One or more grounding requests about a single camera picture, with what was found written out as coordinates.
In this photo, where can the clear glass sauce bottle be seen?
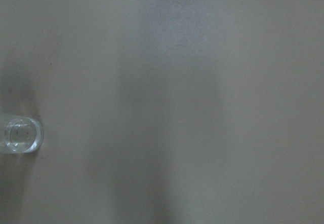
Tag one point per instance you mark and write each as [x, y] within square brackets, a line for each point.
[20, 135]

